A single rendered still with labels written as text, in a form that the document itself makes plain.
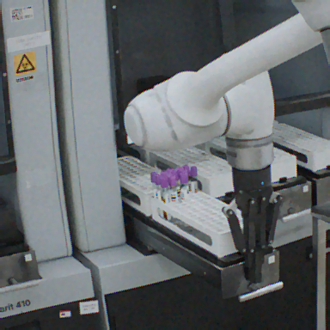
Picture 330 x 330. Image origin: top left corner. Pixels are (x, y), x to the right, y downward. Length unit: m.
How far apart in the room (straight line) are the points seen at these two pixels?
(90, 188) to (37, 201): 0.13
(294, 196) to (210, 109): 0.73
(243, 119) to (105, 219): 0.57
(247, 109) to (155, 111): 0.18
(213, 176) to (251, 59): 0.72
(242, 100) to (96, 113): 0.49
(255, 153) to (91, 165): 0.49
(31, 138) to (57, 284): 0.32
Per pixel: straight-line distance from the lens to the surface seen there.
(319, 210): 2.08
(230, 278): 1.86
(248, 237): 1.82
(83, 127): 2.10
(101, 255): 2.16
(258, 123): 1.72
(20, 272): 2.03
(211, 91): 1.56
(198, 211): 2.00
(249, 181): 1.76
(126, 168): 2.33
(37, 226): 2.11
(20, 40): 2.01
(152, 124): 1.60
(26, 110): 2.04
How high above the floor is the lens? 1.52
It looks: 17 degrees down
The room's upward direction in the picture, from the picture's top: 5 degrees counter-clockwise
